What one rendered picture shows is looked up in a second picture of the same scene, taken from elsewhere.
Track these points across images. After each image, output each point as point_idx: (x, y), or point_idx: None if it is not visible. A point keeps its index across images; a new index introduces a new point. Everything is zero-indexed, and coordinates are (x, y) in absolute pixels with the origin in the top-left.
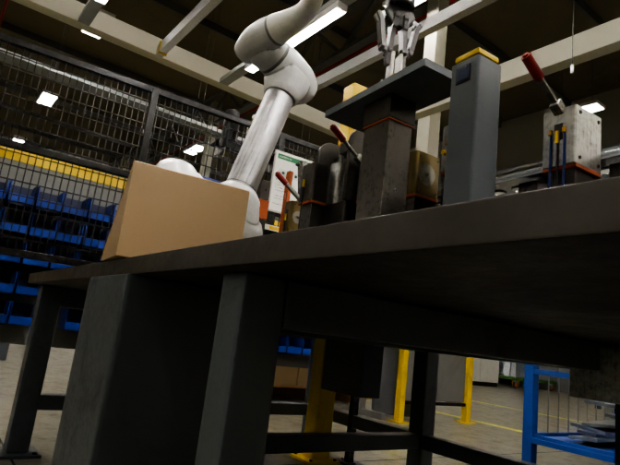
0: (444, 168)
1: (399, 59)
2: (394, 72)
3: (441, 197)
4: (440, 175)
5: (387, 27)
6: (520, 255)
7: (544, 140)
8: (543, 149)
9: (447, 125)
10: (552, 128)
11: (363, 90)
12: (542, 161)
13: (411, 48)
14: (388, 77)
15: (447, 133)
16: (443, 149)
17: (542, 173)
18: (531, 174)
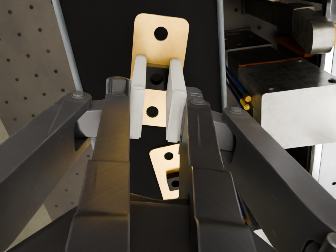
0: (239, 77)
1: (167, 120)
2: (171, 73)
3: (286, 9)
4: (298, 13)
5: (83, 184)
6: None
7: (244, 209)
8: (242, 202)
9: (261, 104)
10: (247, 223)
11: (68, 59)
12: (239, 193)
13: (226, 166)
14: (92, 145)
15: (256, 99)
16: (248, 83)
17: (331, 150)
18: (309, 147)
